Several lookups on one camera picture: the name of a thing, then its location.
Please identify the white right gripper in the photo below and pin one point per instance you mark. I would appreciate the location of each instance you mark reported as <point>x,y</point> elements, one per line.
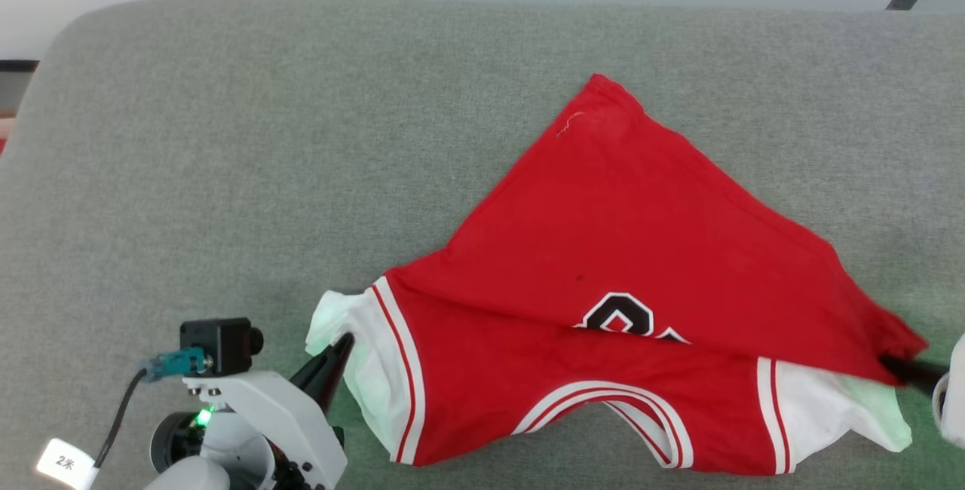
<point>954,399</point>

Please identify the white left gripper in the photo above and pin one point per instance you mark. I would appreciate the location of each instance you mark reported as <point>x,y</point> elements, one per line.
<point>286,430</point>

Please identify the red and white jersey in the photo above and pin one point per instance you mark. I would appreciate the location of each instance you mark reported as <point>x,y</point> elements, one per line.
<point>618,234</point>

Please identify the grey fabric sofa cushion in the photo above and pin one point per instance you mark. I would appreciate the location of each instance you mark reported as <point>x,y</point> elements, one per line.
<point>301,173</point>

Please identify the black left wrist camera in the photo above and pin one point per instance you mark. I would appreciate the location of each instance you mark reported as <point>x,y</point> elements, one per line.
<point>219,343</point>

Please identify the black rectangular frame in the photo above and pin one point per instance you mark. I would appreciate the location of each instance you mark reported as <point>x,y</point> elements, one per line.
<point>15,65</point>

